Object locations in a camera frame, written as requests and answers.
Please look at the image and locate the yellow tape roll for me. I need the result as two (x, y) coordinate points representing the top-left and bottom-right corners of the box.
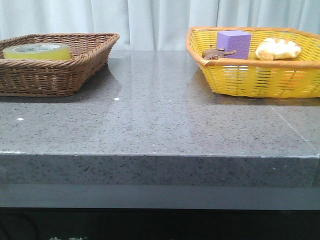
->
(2, 42), (71, 60)

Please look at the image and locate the brown toy lizard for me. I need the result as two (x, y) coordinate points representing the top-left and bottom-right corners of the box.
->
(202, 45), (237, 60)

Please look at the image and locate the white curtain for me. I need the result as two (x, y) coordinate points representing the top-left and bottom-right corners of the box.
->
(0, 0), (320, 51)

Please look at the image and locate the brown wicker basket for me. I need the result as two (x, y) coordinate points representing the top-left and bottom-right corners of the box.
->
(0, 32), (120, 97)

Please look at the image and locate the purple foam block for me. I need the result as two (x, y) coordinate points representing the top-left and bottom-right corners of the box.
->
(216, 30), (252, 60)

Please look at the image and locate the yellow woven basket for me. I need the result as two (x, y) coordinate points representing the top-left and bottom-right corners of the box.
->
(185, 26), (320, 99)

